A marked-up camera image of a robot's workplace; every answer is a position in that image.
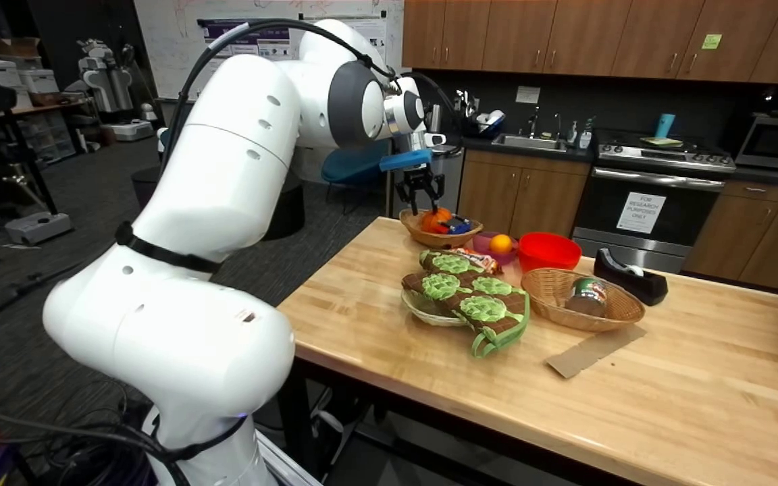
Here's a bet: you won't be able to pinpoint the pink plastic plate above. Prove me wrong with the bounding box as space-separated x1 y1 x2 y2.
469 232 517 264

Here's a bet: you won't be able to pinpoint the brown wicker basket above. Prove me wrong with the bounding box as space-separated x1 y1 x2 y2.
521 267 646 332

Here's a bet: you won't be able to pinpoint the black tape dispenser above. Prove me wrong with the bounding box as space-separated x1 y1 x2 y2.
594 248 669 306

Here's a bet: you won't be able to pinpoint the small orange ball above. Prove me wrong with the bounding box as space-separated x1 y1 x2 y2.
490 232 515 257

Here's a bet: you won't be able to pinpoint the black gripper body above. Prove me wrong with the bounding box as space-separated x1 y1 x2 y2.
402 133 450 195

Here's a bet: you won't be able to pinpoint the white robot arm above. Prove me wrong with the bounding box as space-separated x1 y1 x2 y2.
43 20 424 486

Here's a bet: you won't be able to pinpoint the orange basketball toy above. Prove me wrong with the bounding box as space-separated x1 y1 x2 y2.
420 209 452 236

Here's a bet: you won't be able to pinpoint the wicker basket with toys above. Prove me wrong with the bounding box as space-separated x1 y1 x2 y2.
398 210 485 248

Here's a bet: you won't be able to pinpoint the white bowl under mitt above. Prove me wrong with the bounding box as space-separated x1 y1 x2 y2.
402 272 462 328

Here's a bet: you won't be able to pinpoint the stainless oven stove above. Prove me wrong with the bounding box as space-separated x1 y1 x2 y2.
573 129 735 272

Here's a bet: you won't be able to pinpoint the upper wooden cabinets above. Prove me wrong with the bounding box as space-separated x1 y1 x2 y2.
402 0 778 83

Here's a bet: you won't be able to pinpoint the cardboard strip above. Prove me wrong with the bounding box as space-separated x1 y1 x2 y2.
547 328 644 382

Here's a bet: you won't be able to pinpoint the brown green oven mitt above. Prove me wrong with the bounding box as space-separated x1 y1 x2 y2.
416 248 533 357

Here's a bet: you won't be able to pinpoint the lower wooden cabinet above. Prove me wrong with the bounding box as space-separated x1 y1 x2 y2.
461 149 590 236

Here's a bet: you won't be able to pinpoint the kitchen sink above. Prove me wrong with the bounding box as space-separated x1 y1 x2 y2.
493 135 571 155

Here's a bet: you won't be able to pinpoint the blue grey lego toy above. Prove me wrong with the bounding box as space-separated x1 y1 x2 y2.
450 216 473 236

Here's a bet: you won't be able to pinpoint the green can in basket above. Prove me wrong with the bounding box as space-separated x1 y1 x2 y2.
573 275 609 303

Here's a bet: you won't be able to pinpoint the dish rack with dishes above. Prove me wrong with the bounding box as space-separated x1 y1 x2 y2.
455 89 506 140

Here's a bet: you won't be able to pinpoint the blue cup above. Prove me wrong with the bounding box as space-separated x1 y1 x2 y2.
654 112 675 137

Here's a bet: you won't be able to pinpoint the red plastic bowl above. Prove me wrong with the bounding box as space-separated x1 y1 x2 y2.
520 232 582 270

